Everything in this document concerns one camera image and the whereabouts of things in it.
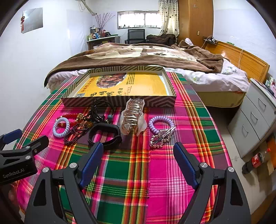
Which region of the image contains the brown plush blanket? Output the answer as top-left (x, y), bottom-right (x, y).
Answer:
top-left (44, 41), bottom-right (223, 85)

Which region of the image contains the black wristband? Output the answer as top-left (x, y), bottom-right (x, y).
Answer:
top-left (87, 123), bottom-right (122, 150)

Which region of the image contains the black office chair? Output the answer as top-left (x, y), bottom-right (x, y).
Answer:
top-left (124, 28), bottom-right (146, 44)

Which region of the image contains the window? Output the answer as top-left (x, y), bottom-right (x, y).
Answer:
top-left (117, 10), bottom-right (162, 29)

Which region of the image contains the patterned window curtain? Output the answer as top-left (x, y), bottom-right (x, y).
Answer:
top-left (159, 0), bottom-right (179, 37)

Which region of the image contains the wall poster silver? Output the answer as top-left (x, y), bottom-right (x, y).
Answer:
top-left (21, 7), bottom-right (43, 34)

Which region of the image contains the cola bottle red label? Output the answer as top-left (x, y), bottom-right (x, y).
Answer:
top-left (242, 148), bottom-right (271, 175)

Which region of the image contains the dried branch bouquet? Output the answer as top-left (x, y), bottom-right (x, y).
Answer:
top-left (95, 13), bottom-right (115, 31)

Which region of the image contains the purple spiral hair tie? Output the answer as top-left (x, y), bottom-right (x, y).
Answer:
top-left (148, 115), bottom-right (175, 135)

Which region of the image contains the yellow striped cardboard box tray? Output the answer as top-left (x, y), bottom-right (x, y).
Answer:
top-left (61, 66), bottom-right (176, 107)

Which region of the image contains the dark brown bead bracelet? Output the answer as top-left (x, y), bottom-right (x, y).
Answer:
top-left (63, 120), bottom-right (93, 146)

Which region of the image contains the grey drawer cabinet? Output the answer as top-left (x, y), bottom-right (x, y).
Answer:
top-left (227, 78), bottom-right (275, 158)

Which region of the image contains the red bead gold charm bracelet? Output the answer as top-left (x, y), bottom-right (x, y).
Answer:
top-left (61, 112), bottom-right (91, 128)

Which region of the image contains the light blue spiral hair tie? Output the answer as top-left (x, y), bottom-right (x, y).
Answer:
top-left (52, 116), bottom-right (71, 138)

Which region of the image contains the wooden headboard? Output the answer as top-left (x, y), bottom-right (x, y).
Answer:
top-left (205, 41), bottom-right (270, 83)

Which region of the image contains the plaid pink green tablecloth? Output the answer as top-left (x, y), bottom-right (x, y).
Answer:
top-left (15, 72), bottom-right (231, 223)

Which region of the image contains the wooden wardrobe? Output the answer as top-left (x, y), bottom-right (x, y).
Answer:
top-left (177, 0), bottom-right (214, 47)

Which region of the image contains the rose gold hair claw clip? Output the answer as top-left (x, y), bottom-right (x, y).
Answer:
top-left (120, 98), bottom-right (147, 136)

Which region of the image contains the desk with clutter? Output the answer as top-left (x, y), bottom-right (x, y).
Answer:
top-left (87, 27), bottom-right (120, 50)

